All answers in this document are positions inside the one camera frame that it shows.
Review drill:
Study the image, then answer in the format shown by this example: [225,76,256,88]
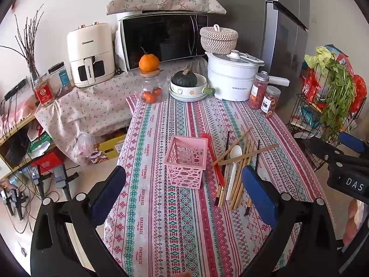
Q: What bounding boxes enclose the white electric cooking pot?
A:
[204,49,290,102]

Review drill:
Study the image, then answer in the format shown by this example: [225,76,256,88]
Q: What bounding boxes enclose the dark green squash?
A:
[171,69,197,87]

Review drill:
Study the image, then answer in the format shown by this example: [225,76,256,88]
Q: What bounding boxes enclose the woven lidded basket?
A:
[199,24,238,55]

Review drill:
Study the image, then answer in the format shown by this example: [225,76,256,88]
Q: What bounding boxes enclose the green leafy vegetables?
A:
[304,46,356,140]

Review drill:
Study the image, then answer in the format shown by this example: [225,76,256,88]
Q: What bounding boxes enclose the floral cloth microwave cover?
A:
[106,0,226,15]

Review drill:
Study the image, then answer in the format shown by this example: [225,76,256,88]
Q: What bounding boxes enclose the floral side table cloth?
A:
[35,69,141,165]

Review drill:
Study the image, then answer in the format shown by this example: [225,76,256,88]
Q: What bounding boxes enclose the white plastic spoon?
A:
[226,145,243,201]

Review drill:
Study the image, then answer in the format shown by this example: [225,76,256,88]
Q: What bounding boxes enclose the black wire storage rack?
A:
[287,63,367,171]

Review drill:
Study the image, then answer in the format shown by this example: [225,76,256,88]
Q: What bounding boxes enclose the pink plastic utensil basket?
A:
[163,135,208,190]

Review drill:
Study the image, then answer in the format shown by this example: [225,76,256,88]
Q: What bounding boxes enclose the cream air fryer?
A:
[67,22,116,88]

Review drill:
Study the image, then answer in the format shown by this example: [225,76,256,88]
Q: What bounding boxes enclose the red plastic spoon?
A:
[201,133,226,187]

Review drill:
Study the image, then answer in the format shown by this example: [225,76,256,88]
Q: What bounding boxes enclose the orange tangerine on jar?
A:
[139,47,160,72]

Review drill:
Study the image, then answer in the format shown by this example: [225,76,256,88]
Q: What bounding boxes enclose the patterned striped tablecloth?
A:
[104,97,324,276]

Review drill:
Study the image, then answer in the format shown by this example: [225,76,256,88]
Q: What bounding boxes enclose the blue label clear container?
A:
[48,61,73,97]

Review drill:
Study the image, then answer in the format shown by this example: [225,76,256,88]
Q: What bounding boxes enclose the yellow cardboard box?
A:
[90,134,126,163]

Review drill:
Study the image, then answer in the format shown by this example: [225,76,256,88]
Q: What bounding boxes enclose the red label glass jar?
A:
[33,73,55,108]

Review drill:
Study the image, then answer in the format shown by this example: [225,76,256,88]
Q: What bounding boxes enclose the dried twig branches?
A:
[1,4,44,81]

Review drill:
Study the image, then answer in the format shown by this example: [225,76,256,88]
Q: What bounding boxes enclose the white ceramic bowl green handle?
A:
[169,73,216,102]

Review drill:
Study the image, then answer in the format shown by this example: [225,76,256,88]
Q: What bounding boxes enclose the glass jar with tomatoes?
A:
[134,69,168,104]

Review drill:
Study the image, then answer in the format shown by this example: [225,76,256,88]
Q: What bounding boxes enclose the black microwave oven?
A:
[116,11,208,71]

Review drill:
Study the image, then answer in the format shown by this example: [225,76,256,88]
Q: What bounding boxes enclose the grey refrigerator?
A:
[209,0,309,108]

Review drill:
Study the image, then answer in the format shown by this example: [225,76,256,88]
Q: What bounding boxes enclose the short jar dried slices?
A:
[260,86,281,117]

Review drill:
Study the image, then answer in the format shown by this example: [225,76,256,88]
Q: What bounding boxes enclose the tall jar red dried fruit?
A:
[248,71,269,109]

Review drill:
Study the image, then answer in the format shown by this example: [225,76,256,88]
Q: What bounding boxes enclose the clear plastic bag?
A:
[73,132,95,164]

